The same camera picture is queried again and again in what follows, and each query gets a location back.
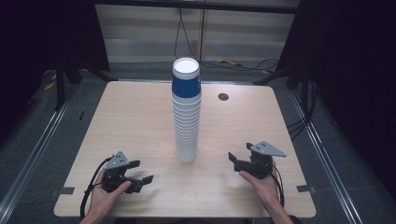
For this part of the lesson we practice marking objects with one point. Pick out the person's right hand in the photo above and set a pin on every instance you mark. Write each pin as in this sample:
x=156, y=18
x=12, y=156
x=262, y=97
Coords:
x=266, y=189

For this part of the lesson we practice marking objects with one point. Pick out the metal floor rail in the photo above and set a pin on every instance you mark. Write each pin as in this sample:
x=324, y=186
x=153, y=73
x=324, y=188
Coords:
x=327, y=155
x=34, y=152

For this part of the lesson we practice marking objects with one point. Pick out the person's left hand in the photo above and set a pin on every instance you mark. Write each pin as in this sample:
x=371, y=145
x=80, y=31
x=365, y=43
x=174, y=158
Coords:
x=101, y=199

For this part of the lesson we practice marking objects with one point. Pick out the dark round table grommet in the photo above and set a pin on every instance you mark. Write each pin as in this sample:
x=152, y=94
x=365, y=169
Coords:
x=223, y=96

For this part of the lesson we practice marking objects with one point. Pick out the black curtain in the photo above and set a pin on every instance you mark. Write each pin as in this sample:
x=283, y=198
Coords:
x=37, y=46
x=358, y=77

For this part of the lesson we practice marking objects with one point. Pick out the long yellow strip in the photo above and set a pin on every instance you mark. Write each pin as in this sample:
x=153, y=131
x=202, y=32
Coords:
x=230, y=62

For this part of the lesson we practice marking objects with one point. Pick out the stack of white paper cups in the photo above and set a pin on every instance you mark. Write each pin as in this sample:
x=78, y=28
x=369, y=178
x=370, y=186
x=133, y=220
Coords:
x=186, y=133

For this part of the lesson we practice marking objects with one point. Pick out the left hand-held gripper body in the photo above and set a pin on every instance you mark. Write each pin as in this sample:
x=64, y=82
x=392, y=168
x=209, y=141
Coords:
x=115, y=165

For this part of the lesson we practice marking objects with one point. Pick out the black overhead beam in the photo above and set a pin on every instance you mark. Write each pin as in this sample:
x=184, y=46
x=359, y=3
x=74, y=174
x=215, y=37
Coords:
x=193, y=5

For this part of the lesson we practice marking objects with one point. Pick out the black metal stand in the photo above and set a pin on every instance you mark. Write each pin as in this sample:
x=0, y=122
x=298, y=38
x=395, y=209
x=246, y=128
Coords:
x=59, y=90
x=280, y=74

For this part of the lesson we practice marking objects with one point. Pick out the short yellow strip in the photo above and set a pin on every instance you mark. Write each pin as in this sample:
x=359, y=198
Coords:
x=49, y=86

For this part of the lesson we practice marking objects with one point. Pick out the grey tape piece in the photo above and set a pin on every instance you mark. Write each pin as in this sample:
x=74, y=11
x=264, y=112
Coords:
x=63, y=190
x=305, y=188

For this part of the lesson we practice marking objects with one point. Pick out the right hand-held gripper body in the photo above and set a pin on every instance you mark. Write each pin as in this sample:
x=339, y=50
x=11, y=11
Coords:
x=264, y=151

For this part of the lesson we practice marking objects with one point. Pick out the blue ribbed paper cup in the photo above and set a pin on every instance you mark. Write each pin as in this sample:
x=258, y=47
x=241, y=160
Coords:
x=186, y=87

